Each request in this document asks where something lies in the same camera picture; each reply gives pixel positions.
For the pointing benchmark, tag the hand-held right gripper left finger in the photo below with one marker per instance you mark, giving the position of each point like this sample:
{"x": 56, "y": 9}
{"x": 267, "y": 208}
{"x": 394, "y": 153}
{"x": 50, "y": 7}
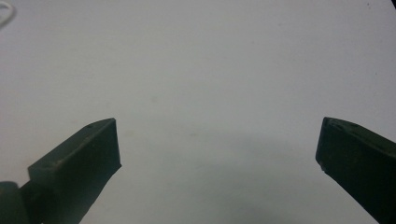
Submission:
{"x": 74, "y": 168}

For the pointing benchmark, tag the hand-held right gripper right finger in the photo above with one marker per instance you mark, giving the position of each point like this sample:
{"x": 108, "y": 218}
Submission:
{"x": 361, "y": 161}

